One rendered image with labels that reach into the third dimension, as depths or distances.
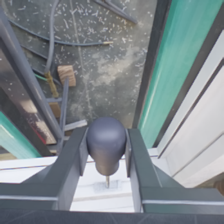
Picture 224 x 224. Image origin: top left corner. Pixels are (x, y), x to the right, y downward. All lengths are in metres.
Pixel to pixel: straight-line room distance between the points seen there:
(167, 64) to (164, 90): 0.04
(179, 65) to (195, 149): 0.12
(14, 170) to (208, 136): 0.33
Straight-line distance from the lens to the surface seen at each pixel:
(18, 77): 0.57
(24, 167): 0.35
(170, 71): 0.17
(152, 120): 0.24
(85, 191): 0.32
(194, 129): 0.24
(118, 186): 0.31
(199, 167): 0.25
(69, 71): 1.22
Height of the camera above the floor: 0.99
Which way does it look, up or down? 36 degrees down
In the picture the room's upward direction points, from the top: 173 degrees clockwise
